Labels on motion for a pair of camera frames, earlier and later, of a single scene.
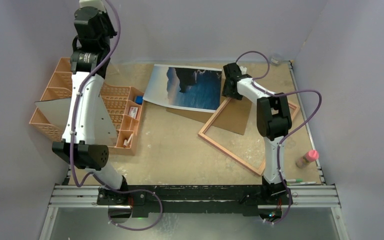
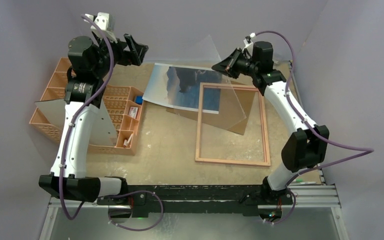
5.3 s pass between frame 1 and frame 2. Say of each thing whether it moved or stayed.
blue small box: stayed
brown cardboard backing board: stayed
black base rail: stayed
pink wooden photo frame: moved
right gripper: moved
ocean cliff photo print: stayed
